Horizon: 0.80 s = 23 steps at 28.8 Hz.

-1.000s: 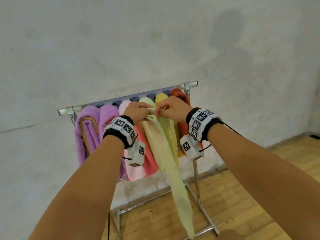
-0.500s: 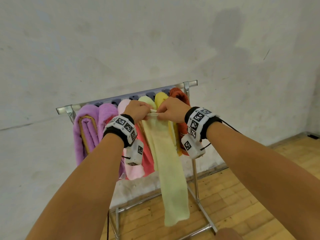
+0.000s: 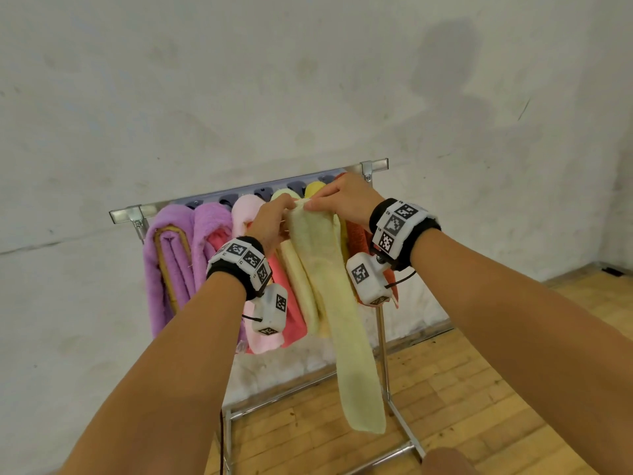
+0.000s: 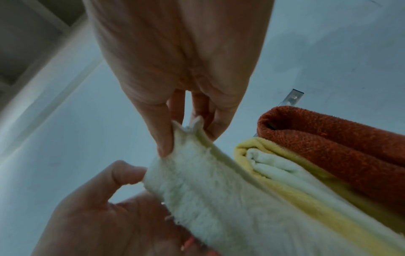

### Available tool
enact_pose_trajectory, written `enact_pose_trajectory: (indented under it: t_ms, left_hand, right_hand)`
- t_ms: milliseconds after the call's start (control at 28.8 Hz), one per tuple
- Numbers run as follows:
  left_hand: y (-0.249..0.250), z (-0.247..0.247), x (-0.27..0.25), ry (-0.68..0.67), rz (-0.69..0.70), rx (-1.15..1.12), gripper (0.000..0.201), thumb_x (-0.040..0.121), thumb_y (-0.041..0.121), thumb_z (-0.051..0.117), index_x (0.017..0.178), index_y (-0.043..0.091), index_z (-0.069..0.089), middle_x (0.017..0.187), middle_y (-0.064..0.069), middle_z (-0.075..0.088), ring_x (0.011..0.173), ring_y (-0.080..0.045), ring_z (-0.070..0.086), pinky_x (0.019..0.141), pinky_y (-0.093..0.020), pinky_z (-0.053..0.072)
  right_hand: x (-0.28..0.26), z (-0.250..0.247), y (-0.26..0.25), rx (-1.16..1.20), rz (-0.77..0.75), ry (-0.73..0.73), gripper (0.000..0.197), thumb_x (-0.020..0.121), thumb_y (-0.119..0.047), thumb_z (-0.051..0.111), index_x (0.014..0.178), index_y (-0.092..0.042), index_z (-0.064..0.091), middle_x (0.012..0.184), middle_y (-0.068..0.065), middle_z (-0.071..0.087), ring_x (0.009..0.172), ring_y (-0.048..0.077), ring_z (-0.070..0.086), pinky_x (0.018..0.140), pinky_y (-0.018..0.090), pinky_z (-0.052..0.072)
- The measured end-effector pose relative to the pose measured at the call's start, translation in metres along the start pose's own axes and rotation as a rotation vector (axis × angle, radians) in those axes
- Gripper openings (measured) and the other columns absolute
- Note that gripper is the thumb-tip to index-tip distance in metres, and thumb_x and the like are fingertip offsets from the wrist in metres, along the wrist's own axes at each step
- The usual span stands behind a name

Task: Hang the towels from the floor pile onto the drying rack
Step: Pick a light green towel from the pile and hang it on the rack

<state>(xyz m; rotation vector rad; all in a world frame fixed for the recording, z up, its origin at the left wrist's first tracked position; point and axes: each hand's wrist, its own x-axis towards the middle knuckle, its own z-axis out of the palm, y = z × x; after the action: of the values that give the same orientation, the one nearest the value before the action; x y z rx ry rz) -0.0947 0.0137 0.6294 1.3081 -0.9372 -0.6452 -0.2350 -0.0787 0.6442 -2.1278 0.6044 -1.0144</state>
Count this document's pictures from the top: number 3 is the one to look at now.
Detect person's right hand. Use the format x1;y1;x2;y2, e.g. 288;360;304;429
304;173;386;232

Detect person's left hand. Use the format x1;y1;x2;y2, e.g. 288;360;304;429
246;194;297;258

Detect long pale yellow towel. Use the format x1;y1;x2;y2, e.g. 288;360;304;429
286;199;387;435

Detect person's right forearm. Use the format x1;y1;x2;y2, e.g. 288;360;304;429
409;228;633;475

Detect person's left forearm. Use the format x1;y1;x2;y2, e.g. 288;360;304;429
57;272;248;475

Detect grey-blue clip strip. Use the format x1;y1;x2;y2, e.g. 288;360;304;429
183;165;347;210

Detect light pink towel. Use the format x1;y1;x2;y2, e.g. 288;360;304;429
231;194;286;355

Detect orange red towel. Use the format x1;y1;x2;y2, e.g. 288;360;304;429
335;172;399;310

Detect left wristband with marker tags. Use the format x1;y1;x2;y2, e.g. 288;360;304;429
206;236;274;301

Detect wristband with marker tags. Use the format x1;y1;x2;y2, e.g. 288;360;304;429
206;236;274;301
369;198;442;271

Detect cream yellow towel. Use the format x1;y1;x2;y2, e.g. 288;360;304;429
270;188;323;338

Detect purple fluffy towel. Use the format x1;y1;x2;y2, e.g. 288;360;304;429
192;202;248;344
143;204;196;338

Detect right wristband with marker tags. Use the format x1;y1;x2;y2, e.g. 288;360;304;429
369;198;442;271

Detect coral pink towel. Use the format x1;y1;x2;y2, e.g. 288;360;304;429
246;222;308;349

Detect wooden loop hanger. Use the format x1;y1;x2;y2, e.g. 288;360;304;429
153;225;193;314

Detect metal towel rack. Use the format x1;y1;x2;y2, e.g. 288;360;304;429
109;158;426;475

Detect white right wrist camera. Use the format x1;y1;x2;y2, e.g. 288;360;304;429
345;252;394;307

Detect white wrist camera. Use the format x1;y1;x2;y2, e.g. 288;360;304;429
345;252;394;307
251;284;289;337

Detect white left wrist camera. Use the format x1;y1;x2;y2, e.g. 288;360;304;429
251;284;289;337

